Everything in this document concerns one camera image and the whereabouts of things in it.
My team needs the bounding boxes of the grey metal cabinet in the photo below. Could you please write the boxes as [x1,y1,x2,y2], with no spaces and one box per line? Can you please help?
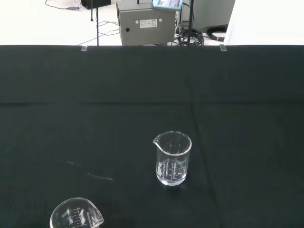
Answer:
[115,1,178,46]

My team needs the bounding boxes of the black tripod stand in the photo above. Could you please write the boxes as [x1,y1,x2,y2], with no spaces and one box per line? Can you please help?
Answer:
[89,0,100,46]

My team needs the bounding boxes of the black bench cloth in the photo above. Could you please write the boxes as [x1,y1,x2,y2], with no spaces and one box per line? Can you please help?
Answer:
[0,44,304,228]

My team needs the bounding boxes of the black stand pole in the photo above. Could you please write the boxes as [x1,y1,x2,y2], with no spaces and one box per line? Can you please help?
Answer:
[187,0,195,47]

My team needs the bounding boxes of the large white panel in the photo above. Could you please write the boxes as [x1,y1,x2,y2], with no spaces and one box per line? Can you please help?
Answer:
[223,0,304,46]

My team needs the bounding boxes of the tablet screen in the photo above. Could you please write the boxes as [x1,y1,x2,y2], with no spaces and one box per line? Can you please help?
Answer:
[152,0,184,11]

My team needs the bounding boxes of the clear glass rod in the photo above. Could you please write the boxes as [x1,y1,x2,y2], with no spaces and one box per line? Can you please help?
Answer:
[63,160,114,181]

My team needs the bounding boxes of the grey floor cables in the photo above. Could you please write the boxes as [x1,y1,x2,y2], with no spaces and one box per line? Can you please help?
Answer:
[77,20,121,46]

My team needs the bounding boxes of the black coiled hose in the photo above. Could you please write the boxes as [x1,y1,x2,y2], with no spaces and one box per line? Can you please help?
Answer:
[206,25,229,41]

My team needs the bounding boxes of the black floor cable bundle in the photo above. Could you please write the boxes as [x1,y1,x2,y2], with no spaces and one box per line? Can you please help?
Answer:
[174,25,205,46]

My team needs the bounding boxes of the black box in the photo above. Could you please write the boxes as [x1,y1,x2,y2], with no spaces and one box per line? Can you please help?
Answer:
[81,0,112,7]

